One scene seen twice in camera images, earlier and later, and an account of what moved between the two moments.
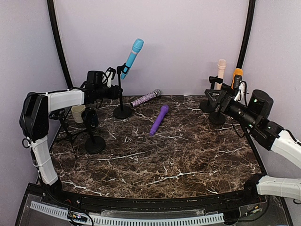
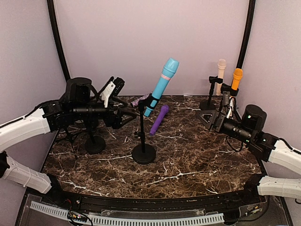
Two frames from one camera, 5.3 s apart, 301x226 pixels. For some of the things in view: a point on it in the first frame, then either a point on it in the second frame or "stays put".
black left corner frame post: (55, 30) stays put
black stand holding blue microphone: (121, 112) → (144, 153)
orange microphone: (237, 77) stays put
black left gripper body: (101, 93) → (85, 111)
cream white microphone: (221, 66) stays put
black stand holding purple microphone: (93, 144) stays put
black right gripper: (222, 96) → (212, 122)
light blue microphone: (137, 44) → (171, 66)
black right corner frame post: (247, 34) stays put
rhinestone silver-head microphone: (157, 92) stays put
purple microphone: (163, 110) stays put
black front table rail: (240, 199) stays put
